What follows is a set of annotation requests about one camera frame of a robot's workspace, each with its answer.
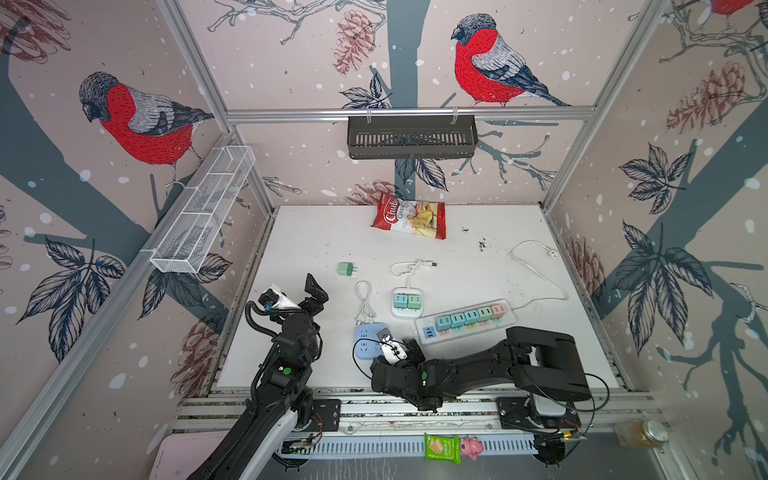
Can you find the blue charger plug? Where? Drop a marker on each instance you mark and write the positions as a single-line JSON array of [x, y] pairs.
[[400, 301], [457, 320]]

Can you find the red white chips bag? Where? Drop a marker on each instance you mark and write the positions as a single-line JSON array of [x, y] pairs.
[[420, 218]]

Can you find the green charger plug spare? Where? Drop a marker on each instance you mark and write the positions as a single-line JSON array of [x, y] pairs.
[[346, 269]]

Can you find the green charger plug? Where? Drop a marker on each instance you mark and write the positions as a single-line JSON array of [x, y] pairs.
[[484, 314], [415, 301]]

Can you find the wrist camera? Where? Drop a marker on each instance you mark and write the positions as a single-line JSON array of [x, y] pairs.
[[393, 350], [274, 299]]

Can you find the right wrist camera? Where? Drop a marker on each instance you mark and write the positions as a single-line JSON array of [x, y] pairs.
[[393, 350]]

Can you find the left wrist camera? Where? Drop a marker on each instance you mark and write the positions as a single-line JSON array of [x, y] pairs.
[[274, 299]]

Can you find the long white pastel power strip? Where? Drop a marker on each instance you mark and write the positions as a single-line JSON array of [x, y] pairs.
[[427, 334]]

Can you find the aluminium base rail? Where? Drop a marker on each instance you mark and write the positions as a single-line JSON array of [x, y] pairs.
[[365, 425]]

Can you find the pink tray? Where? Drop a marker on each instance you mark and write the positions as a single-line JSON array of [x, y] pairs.
[[179, 455]]

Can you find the blue square power strip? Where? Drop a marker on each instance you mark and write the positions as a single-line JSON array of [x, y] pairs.
[[368, 336]]

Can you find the aluminium frame post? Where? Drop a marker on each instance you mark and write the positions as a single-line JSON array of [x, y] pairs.
[[639, 36], [201, 71]]

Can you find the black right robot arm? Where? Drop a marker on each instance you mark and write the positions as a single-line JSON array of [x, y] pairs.
[[544, 364]]

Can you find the pink charger plug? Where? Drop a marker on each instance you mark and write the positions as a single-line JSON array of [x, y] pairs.
[[498, 311]]

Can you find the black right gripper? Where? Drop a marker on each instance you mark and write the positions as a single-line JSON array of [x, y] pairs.
[[374, 364]]

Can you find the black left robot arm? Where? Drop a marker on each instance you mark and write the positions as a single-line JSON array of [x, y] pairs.
[[280, 399]]

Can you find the green snack packet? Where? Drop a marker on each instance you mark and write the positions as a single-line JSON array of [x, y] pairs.
[[442, 448]]

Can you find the aluminium frame post back left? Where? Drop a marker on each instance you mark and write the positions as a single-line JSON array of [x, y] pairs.
[[201, 71]]

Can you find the aluminium frame post back right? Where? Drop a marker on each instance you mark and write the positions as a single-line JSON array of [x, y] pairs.
[[639, 36]]

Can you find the pink pig toy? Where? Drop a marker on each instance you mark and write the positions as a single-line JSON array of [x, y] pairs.
[[470, 447]]

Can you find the teal charger plug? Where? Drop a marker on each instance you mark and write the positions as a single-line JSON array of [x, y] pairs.
[[471, 317], [443, 323]]

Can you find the black hanging wire basket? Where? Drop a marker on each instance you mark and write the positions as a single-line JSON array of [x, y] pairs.
[[436, 137]]

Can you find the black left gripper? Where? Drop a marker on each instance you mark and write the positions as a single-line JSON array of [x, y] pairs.
[[319, 297]]

